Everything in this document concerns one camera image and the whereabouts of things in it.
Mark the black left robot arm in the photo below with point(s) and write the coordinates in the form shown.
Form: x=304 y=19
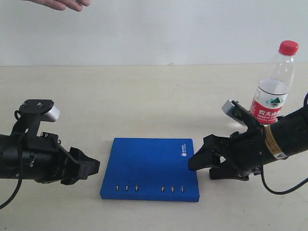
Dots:
x=13 y=156

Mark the clear water bottle red label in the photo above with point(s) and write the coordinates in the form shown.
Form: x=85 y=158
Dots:
x=274 y=86

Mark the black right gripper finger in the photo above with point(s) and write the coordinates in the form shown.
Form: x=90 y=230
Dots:
x=224 y=172
x=204 y=158

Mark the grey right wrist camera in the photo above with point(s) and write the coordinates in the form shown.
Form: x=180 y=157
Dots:
x=238 y=113

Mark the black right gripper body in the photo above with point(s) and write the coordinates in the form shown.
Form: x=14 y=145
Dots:
x=242 y=150

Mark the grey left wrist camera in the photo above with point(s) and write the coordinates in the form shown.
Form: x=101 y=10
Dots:
x=31 y=113

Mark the person's open bare hand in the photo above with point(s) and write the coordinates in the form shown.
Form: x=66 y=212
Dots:
x=61 y=5

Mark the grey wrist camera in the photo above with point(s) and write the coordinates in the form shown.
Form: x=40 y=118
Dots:
x=31 y=113
x=238 y=113

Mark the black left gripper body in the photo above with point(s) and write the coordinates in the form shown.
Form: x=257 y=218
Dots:
x=47 y=161

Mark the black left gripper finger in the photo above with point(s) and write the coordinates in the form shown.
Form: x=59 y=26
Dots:
x=69 y=181
x=81 y=165

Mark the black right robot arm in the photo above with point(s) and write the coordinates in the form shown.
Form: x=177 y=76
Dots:
x=284 y=138

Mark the blue ring binder notebook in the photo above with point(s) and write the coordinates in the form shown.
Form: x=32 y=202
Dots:
x=153 y=169

